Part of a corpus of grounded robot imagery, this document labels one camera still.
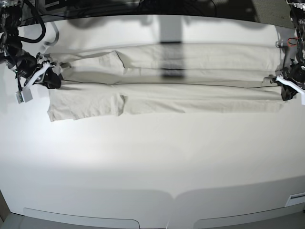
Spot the white wrist camera, image right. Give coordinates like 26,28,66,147
267,74,305,105

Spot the white wrist camera, image left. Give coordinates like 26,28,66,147
13,53,54,104

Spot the light grey T-shirt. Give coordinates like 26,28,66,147
48,43,284,121

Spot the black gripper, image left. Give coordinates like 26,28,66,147
34,62,63,90

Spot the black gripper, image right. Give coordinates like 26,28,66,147
281,71,305,101

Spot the white wrist camera, image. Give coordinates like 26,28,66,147
13,53,54,104
267,74,305,105

